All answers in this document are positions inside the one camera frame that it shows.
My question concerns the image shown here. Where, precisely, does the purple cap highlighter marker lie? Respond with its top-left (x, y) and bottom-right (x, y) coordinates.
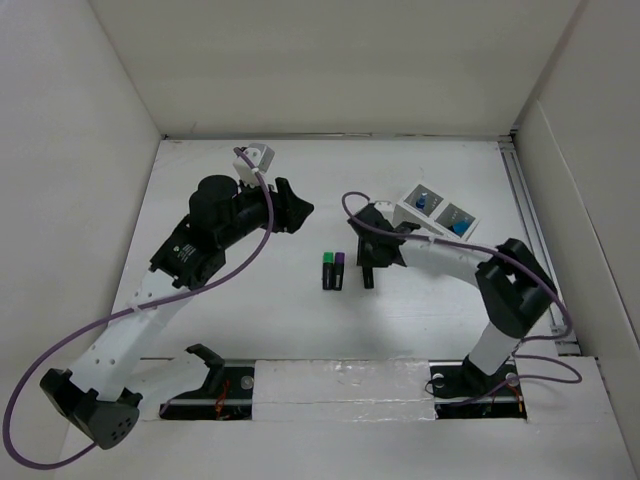
top-left (332, 252), bottom-right (346, 291)

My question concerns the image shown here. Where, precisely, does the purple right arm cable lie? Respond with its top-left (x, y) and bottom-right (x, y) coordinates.
top-left (341, 190), bottom-right (584, 409)

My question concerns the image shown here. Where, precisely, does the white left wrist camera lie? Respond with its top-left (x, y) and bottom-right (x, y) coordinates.
top-left (233, 143), bottom-right (275, 185)

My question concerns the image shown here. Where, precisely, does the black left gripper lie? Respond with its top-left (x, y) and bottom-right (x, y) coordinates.
top-left (218, 172), bottom-right (312, 249)

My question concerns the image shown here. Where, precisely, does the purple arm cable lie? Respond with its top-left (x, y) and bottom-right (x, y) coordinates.
top-left (341, 190), bottom-right (584, 409)
top-left (0, 146), bottom-right (276, 470)

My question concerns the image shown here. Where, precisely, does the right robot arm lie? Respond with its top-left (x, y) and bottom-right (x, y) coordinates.
top-left (348, 203), bottom-right (558, 394)

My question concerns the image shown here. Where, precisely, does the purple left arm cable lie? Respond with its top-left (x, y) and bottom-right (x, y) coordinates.
top-left (0, 146), bottom-right (276, 470)

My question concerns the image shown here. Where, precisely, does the green cap highlighter marker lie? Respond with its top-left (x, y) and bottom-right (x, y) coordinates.
top-left (322, 251), bottom-right (334, 291)

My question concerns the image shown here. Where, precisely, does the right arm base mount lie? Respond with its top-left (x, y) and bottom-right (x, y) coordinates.
top-left (424, 360), bottom-right (527, 420)

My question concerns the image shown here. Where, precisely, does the blue cap highlighter marker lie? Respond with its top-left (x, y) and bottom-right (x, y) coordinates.
top-left (449, 220), bottom-right (471, 237)

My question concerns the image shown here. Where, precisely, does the aluminium rail right side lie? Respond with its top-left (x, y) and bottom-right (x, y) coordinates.
top-left (498, 136), bottom-right (582, 357)

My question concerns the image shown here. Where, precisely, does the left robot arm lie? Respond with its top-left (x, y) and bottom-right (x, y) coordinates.
top-left (40, 175), bottom-right (314, 450)

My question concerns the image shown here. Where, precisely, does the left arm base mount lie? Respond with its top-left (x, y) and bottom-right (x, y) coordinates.
top-left (159, 344), bottom-right (256, 421)

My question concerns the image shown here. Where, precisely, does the white slotted pen holder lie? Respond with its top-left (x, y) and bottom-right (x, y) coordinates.
top-left (392, 182), bottom-right (480, 241)

